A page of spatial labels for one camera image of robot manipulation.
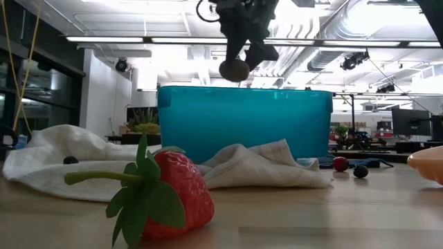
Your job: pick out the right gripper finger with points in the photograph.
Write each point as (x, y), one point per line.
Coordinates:
(235, 48)
(261, 53)

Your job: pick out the brown toy kiwi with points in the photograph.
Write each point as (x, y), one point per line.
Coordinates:
(234, 71)

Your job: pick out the small red toy cherry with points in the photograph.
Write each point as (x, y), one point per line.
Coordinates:
(341, 164)

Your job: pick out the red toy strawberry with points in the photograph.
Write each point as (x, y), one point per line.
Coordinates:
(187, 193)

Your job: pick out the dark toy blackberry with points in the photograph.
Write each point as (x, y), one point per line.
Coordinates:
(360, 171)

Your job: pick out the small dark toy blueberry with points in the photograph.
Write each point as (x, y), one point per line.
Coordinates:
(70, 159)

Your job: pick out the orange toy fruit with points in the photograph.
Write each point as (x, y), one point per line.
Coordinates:
(427, 164)

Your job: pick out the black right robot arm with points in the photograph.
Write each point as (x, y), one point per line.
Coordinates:
(436, 14)

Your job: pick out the teal plastic tupperware container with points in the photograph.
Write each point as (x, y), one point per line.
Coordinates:
(242, 117)

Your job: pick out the black ceiling spot lamp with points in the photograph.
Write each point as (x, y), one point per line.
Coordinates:
(121, 65)
(353, 60)
(386, 88)

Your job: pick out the long ceiling light bar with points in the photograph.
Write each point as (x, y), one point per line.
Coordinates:
(138, 40)

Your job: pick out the black pole stand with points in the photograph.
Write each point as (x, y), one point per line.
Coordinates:
(352, 114)

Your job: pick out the small green background plant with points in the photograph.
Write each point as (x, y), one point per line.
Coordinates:
(342, 130)

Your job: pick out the succulent in black pot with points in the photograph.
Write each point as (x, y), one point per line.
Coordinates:
(143, 121)

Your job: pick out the navy blue cloth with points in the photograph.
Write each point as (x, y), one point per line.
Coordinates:
(372, 162)

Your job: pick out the large black computer monitor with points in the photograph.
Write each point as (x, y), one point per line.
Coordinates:
(410, 121)

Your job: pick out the white checked kitchen towel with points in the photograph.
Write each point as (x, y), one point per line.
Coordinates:
(52, 145)

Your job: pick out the small blue box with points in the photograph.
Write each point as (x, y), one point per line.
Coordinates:
(21, 141)

